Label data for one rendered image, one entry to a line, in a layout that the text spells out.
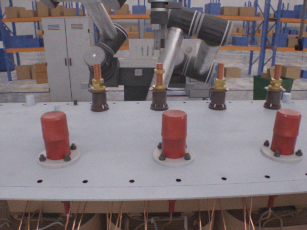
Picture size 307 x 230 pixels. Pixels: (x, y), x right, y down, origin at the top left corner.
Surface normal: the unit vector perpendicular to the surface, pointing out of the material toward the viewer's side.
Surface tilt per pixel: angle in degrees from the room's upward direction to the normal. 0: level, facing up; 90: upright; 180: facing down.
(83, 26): 90
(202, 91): 90
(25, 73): 90
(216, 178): 0
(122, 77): 90
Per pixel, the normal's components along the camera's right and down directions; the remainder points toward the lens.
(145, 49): 0.04, 0.33
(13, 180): 0.00, -0.94
